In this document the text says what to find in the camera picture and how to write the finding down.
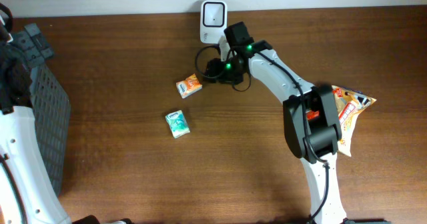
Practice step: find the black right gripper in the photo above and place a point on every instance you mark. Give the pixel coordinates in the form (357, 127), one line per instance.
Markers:
(214, 68)

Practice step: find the orange tissue pack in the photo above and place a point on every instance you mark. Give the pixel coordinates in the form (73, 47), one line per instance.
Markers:
(188, 86)

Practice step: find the green tissue pack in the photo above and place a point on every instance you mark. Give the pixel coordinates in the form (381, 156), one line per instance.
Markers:
(177, 124)

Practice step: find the cream snack bag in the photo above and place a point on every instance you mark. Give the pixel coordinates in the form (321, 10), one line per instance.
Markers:
(349, 105)

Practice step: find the red snack bag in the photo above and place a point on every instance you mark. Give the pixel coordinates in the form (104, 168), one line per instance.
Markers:
(312, 115)

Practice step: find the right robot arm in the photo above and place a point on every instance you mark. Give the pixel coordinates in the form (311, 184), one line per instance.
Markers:
(311, 123)

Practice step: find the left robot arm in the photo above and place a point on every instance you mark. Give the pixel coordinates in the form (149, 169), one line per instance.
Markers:
(27, 195)

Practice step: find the white barcode scanner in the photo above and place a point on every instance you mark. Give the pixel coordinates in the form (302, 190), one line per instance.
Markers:
(213, 20)

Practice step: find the grey plastic mesh basket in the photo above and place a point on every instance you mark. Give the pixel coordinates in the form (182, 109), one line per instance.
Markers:
(52, 109)

